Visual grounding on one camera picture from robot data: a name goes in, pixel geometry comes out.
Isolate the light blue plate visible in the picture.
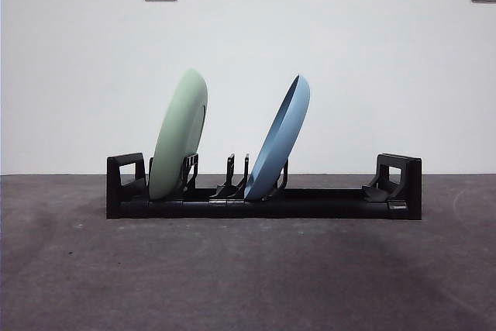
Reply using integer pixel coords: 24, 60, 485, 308
243, 74, 312, 201

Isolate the pale green plate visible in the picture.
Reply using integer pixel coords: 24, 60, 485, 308
148, 67, 209, 201

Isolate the black plate rack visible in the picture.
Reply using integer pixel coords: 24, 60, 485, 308
105, 152, 423, 221

